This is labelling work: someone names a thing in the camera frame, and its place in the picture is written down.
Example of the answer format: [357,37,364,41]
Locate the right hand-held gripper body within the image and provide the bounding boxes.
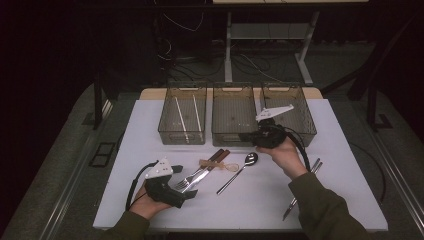
[246,104,295,150]

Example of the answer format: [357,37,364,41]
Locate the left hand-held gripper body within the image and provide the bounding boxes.
[143,157,188,210]

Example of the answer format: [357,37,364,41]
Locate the fork with wooden handle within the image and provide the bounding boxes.
[173,148,225,192]

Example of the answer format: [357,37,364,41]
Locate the knife with wooden handle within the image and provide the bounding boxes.
[180,149,232,194]

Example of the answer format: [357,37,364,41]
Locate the metal spoon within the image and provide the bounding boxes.
[215,151,260,196]

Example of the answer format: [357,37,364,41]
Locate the smoky clear plastic bin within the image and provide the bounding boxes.
[259,81,318,148]
[211,81,260,148]
[157,81,208,146]

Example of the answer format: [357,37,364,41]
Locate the wooden-handled utensil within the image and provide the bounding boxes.
[198,158,241,173]

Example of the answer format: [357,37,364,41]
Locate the person's left hand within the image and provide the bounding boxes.
[129,184,173,221]

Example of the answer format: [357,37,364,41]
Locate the person's right hand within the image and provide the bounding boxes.
[256,137,309,181]

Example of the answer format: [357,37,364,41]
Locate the tan wooden board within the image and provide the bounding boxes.
[139,87,324,101]

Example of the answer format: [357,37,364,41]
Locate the black metal stand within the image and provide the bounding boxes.
[93,66,113,131]
[366,76,394,131]

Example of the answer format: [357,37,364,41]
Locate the left hand-held gripper cable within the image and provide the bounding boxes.
[125,159,159,212]

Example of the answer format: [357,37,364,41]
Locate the hand-held gripper cable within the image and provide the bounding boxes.
[274,123,313,172]
[125,159,159,212]

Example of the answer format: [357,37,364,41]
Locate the right hand-held gripper cable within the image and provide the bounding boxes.
[274,123,313,172]

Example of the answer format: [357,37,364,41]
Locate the black floor frame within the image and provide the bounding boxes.
[88,142,117,168]

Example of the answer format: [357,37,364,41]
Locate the white desk frame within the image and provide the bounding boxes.
[212,0,369,86]

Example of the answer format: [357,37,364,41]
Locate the aluminium rail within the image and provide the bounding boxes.
[41,99,114,240]
[366,129,424,228]

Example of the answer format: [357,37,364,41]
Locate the black floor cable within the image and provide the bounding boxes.
[348,141,388,204]

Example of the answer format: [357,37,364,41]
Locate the white hanging cable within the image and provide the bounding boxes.
[154,0,205,33]

